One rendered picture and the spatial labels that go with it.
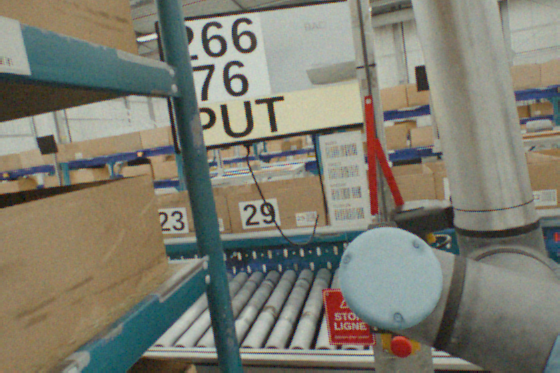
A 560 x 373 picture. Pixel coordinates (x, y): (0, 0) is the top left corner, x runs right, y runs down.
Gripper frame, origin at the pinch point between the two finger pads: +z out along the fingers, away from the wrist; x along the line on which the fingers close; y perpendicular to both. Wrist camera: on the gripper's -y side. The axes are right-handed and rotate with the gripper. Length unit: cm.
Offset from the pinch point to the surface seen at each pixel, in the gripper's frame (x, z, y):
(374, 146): 0.5, -4.0, -27.1
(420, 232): 6.7, -0.7, -9.8
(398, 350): 0.1, 5.7, 10.0
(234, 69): -28, -12, -47
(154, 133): -380, 418, -327
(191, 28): -35, -19, -55
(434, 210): 9.5, -2.6, -13.2
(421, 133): 68, 428, -255
